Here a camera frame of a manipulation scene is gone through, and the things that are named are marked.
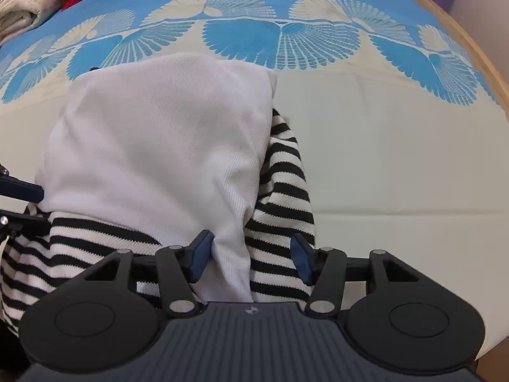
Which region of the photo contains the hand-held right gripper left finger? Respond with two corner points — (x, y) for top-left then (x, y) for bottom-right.
(81, 230), (216, 318)

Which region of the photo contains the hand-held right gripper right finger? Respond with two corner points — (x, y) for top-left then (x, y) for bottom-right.
(290, 233), (423, 317)

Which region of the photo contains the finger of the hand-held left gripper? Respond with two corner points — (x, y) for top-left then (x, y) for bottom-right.
(0, 163), (45, 203)
(0, 212), (52, 240)

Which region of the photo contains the black white striped top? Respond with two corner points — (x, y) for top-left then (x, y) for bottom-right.
(0, 105), (317, 337)

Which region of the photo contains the blue cream printed blanket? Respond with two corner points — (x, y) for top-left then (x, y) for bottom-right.
(0, 0), (509, 361)

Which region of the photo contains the beige folded garment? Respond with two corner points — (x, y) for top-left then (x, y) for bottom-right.
(0, 0), (65, 44)

